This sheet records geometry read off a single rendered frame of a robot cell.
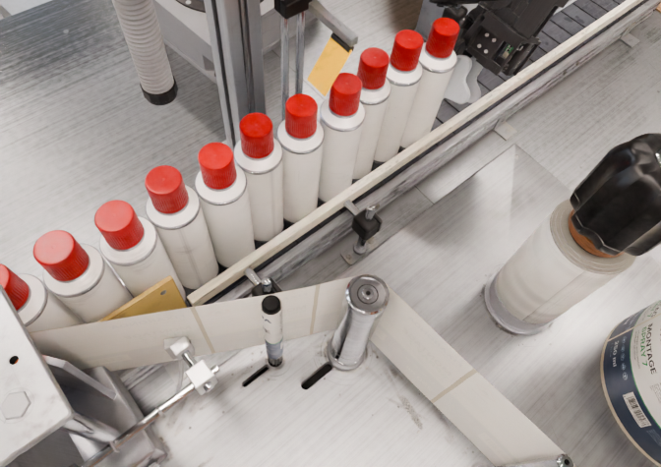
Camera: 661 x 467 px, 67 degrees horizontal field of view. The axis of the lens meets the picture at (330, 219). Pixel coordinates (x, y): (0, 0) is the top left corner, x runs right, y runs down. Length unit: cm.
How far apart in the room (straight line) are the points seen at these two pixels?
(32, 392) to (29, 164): 55
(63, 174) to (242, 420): 46
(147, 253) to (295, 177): 19
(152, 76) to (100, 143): 36
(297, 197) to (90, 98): 44
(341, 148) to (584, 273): 28
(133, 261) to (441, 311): 37
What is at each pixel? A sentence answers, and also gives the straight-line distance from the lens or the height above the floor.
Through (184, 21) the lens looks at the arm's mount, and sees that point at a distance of 89.
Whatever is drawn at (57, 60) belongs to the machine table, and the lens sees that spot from 101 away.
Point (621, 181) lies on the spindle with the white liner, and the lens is 45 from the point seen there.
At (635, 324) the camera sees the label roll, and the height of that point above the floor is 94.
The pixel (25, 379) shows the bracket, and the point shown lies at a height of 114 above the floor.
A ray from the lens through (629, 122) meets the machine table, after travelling 104.
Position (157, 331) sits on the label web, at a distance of 49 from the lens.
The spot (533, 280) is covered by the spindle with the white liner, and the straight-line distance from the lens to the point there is 57.
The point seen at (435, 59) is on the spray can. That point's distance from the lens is 65.
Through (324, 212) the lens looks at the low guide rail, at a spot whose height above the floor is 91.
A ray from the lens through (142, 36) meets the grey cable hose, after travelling 49.
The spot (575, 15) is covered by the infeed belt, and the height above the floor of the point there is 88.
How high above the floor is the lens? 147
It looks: 60 degrees down
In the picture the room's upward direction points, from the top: 9 degrees clockwise
